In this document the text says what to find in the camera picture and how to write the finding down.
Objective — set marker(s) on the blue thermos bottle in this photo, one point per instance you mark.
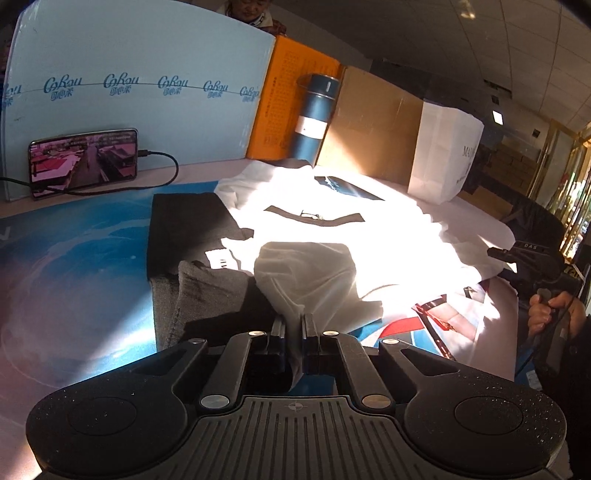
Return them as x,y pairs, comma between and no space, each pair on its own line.
320,94

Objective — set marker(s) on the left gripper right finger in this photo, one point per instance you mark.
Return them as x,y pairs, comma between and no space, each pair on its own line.
343,357

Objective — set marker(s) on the brown cardboard box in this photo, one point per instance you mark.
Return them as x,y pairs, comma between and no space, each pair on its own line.
374,129

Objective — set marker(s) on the large light blue box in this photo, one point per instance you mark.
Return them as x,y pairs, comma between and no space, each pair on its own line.
187,79

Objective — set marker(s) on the white shopping bag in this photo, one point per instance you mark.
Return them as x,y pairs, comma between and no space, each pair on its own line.
447,143

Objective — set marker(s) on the smartphone on stand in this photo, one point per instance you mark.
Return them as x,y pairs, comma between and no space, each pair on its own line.
79,161

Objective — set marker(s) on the orange cardboard box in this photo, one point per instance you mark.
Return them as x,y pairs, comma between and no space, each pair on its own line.
291,66

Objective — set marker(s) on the person behind boxes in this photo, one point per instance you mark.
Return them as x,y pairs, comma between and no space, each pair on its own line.
255,13

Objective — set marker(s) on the operator right hand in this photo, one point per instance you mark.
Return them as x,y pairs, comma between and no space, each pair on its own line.
540,313

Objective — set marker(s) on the blue printed desk mat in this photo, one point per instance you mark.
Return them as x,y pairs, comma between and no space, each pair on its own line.
75,300

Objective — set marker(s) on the white black t-shirt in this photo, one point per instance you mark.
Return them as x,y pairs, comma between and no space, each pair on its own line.
287,241

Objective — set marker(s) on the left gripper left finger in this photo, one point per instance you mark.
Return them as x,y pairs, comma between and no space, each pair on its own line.
253,362

